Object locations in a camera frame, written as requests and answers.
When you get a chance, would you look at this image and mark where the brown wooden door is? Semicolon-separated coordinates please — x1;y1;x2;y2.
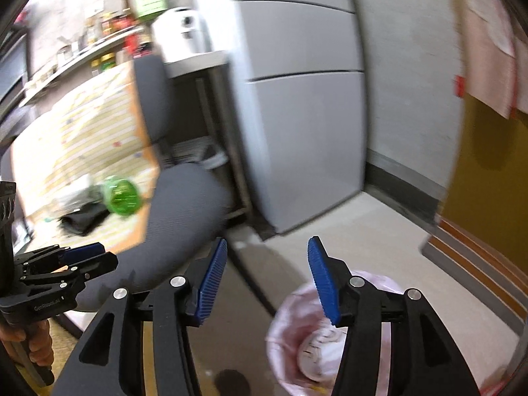
418;91;528;339

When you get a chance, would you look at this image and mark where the white wrapper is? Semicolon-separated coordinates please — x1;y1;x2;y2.
53;175;100;211

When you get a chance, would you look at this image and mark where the white kitchen counter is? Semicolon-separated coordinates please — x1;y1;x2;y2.
164;49;231;79

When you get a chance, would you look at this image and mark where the steel range hood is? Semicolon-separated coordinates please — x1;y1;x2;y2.
0;35;29;104

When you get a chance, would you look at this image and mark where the row of seasoning bottles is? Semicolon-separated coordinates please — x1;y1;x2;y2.
84;0;137;36

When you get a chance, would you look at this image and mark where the green plastic bottle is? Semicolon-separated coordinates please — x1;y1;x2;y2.
101;175;141;217

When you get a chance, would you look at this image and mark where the grey office chair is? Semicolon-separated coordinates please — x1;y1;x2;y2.
0;55;276;335

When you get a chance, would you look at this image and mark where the yellow striped dotted mat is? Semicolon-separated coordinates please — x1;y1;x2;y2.
10;60;161;252

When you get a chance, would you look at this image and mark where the pink-lined trash bin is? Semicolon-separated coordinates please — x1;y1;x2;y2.
266;270;413;396

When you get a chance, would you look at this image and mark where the green plastic basket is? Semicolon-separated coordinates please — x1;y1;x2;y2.
134;0;168;19

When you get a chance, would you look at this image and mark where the white air fryer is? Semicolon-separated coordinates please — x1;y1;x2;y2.
152;7;211;62

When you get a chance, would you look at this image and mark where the black bag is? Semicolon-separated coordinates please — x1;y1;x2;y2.
60;202;110;236

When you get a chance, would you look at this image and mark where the white refrigerator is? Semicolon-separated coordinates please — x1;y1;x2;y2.
190;0;368;234

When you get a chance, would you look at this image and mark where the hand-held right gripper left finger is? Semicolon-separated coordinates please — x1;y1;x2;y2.
68;237;229;396

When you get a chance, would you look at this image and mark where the white plastic crate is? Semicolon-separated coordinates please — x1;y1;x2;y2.
171;138;227;170

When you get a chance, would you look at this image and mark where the white plastic bowl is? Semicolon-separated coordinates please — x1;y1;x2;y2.
297;326;351;382

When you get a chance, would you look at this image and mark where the person's left hand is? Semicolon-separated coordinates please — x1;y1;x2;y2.
0;321;51;363

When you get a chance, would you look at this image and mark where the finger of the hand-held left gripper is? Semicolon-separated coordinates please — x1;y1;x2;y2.
22;252;119;289
16;243;106;275

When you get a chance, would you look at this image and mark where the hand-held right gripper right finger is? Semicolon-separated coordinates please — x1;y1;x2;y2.
307;236;481;396

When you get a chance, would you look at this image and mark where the pink apron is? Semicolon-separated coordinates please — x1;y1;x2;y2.
454;0;522;120

